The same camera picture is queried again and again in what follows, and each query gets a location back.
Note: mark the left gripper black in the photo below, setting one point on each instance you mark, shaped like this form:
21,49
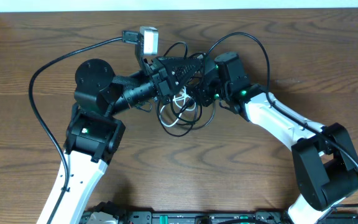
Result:
161,77

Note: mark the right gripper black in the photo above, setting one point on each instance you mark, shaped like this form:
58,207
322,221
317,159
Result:
201,91

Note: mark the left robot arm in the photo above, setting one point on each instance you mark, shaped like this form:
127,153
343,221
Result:
94,135

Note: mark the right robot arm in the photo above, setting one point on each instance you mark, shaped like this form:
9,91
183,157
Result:
324,157

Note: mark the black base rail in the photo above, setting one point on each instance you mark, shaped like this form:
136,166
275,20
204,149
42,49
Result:
107,212

